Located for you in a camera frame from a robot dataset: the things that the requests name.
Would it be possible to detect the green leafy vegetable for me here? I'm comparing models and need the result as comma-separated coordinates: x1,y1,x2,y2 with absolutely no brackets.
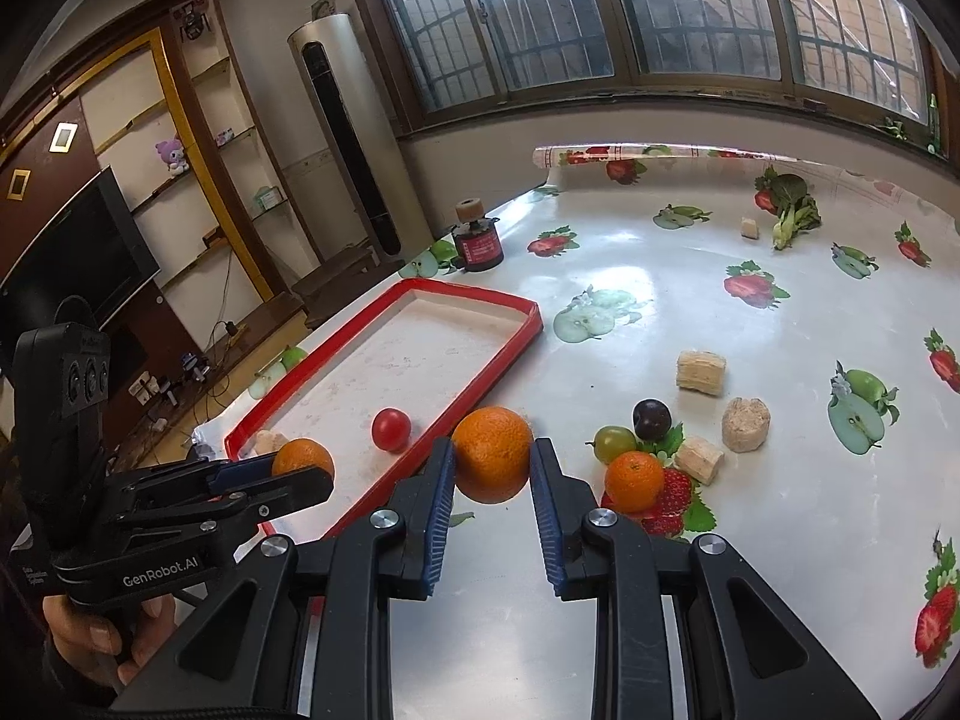
754,166,822,250

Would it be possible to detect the round beige cake piece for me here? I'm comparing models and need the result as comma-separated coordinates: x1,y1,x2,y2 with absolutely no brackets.
721,397,771,454

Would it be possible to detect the red cherry tomato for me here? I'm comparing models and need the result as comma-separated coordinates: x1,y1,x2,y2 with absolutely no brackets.
371,408,412,454

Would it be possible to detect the tall standing air conditioner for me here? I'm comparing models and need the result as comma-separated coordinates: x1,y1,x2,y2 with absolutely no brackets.
288,13,433,262

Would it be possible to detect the black red-labelled jar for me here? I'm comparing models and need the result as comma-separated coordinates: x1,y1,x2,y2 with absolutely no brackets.
452,199,505,271

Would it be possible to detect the striped beige cake piece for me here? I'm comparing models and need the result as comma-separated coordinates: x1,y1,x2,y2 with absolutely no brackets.
675,349,727,398

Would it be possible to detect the fruit print tablecloth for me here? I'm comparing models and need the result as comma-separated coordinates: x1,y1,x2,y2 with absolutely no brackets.
190,141,960,720

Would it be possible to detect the green grape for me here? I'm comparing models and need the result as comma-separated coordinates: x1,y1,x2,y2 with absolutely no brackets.
590,426,638,465

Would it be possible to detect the small mandarin orange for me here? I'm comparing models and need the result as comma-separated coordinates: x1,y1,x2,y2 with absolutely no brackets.
604,450,665,514

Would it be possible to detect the dark purple plum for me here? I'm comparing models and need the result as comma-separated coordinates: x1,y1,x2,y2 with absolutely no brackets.
633,398,674,442

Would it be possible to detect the barred window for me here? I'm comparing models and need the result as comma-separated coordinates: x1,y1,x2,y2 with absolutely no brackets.
358,0,952,146

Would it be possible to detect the red rimmed white tray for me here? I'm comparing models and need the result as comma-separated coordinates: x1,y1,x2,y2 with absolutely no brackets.
223,278,544,543

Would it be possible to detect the small beige cake cube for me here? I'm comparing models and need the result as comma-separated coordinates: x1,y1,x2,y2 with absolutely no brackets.
252,431,288,457

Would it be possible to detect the black television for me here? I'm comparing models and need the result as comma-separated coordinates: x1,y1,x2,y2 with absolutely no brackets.
2,167,160,374

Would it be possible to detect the wooden wall shelf unit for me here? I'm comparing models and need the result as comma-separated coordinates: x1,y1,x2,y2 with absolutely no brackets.
2,0,320,461

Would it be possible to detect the small beige cube by vegetable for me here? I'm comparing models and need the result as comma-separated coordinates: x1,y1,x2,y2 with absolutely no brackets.
740,218,760,241

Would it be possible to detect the person's left hand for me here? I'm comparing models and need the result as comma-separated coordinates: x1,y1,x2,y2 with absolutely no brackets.
43,595,176,686

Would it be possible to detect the large orange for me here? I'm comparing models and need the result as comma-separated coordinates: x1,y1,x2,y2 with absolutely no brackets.
451,406,534,504

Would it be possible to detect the wooden stool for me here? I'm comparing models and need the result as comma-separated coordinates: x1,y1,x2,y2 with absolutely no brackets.
291,245,397,330

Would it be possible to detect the purple plush toy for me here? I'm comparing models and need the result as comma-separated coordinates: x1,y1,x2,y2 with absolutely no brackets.
155,137,190,177

